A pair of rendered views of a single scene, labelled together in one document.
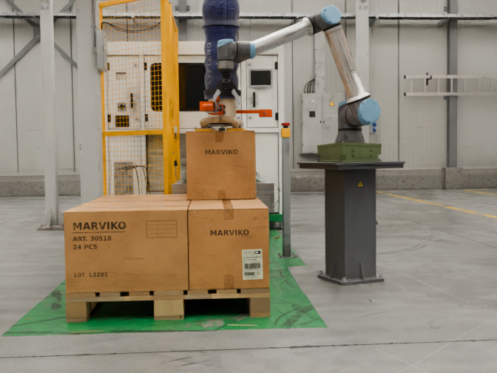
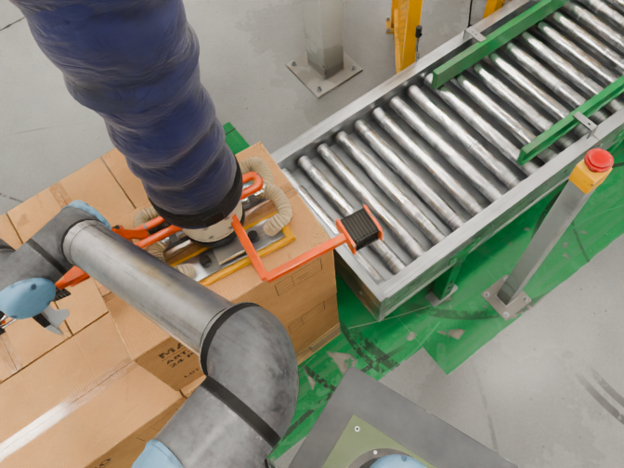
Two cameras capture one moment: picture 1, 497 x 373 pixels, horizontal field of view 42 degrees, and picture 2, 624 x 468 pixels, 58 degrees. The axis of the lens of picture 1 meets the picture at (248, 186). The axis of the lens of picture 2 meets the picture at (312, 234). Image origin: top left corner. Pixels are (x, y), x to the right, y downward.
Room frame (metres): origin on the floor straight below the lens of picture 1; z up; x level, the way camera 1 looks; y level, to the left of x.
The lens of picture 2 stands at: (4.07, -0.63, 2.31)
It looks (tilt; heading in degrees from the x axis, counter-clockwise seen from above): 63 degrees down; 65
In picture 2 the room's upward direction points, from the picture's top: 9 degrees counter-clockwise
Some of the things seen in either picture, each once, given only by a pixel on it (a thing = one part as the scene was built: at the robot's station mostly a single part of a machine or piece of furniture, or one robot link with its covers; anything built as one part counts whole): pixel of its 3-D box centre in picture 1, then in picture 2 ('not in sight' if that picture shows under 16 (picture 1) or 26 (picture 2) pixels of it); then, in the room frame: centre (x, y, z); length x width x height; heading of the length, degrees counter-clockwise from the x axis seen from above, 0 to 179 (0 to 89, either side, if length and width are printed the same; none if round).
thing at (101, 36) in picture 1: (102, 51); not in sight; (5.17, 1.13, 1.62); 0.20 x 0.05 x 0.30; 3
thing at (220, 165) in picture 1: (223, 164); (217, 269); (4.10, 0.15, 0.74); 0.60 x 0.40 x 0.40; 179
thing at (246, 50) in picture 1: (243, 50); (18, 279); (3.78, 0.02, 1.40); 0.12 x 0.12 x 0.09; 19
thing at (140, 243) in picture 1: (174, 234); (132, 298); (3.78, 0.43, 0.34); 1.20 x 1.00 x 0.40; 3
